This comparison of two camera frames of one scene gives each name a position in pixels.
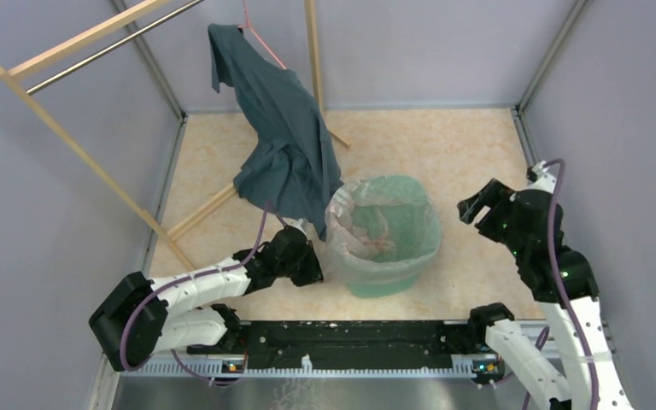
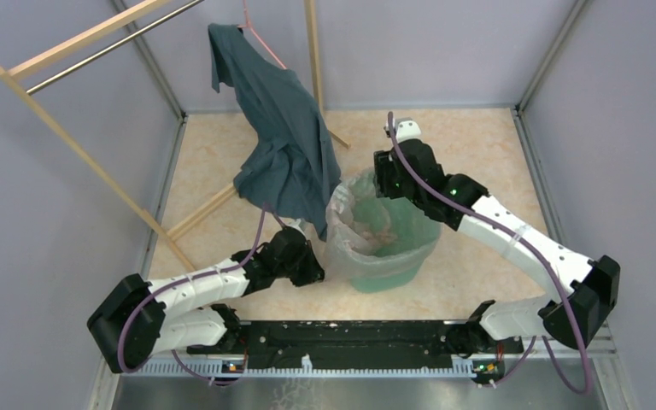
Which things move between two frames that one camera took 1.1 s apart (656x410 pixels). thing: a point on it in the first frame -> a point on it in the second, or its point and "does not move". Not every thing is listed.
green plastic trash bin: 380,232 does not move
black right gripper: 495,194 -> 383,166
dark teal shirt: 291,166 does not move
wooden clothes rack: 10,73 does not move
